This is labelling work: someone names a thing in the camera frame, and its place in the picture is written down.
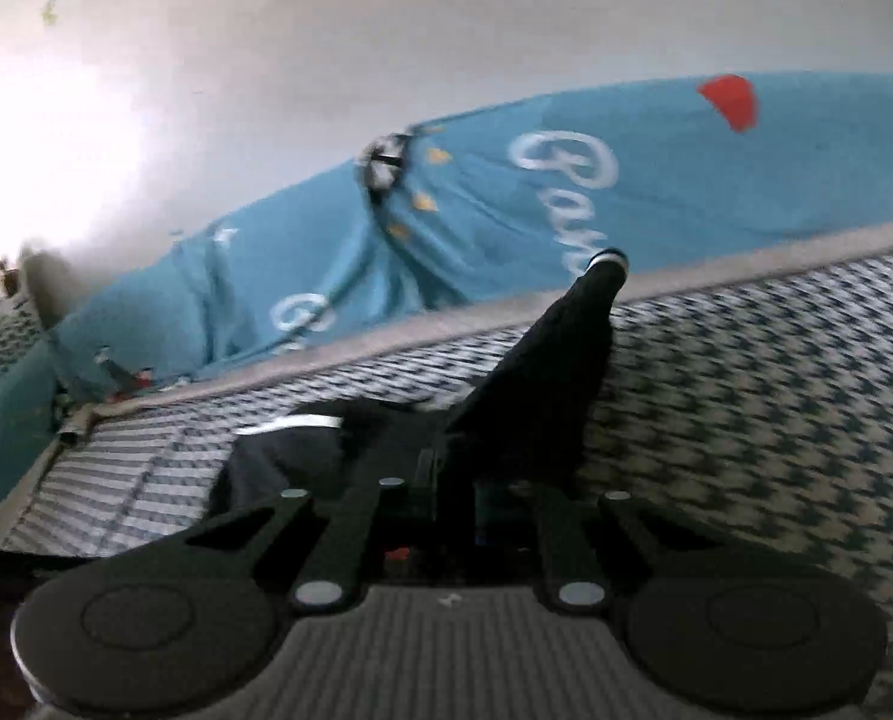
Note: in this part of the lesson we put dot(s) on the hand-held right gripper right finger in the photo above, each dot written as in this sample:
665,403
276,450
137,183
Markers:
566,562

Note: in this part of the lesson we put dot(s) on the blue printed bed sheet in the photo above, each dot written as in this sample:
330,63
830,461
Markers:
491,240

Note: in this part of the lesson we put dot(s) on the black t-shirt red print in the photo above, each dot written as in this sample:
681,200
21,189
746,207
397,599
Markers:
544,390

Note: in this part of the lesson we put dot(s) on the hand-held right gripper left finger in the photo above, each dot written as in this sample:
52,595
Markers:
349,540

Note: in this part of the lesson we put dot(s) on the houndstooth mattress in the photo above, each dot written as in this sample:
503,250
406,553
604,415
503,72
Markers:
753,390

